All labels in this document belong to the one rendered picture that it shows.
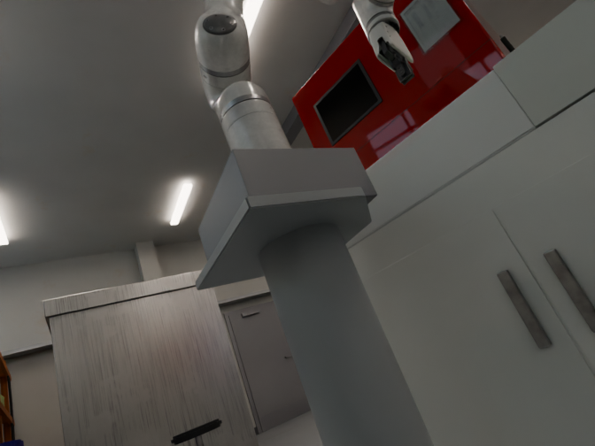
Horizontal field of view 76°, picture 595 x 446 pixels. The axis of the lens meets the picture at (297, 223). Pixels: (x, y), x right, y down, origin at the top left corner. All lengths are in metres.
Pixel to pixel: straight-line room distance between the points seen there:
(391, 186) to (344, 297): 0.36
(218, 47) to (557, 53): 0.63
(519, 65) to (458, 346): 0.54
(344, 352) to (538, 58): 0.61
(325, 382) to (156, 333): 3.28
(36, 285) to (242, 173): 7.10
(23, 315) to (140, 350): 3.91
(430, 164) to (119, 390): 3.28
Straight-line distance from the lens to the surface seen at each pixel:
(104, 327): 3.83
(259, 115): 0.80
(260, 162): 0.63
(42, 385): 7.19
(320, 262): 0.63
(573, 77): 0.82
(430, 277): 0.85
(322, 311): 0.61
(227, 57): 0.91
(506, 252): 0.80
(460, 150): 0.84
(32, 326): 7.40
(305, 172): 0.65
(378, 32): 1.05
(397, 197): 0.89
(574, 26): 0.85
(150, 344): 3.81
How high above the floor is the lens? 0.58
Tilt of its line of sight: 21 degrees up
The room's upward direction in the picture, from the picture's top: 22 degrees counter-clockwise
